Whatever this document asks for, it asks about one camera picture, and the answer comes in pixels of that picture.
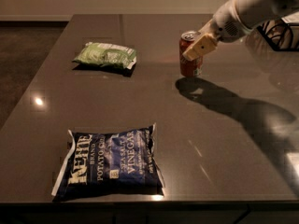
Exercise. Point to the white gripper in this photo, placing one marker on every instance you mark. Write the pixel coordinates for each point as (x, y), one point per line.
(226, 22)

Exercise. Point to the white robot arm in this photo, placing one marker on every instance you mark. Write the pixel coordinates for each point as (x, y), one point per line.
(255, 12)

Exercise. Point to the green chip bag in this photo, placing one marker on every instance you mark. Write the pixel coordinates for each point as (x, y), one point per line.
(105, 54)

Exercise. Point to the blue kettle chip bag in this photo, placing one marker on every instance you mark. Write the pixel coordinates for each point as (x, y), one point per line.
(109, 163)

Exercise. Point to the black wire snack basket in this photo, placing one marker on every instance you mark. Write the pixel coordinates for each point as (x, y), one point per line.
(282, 34)

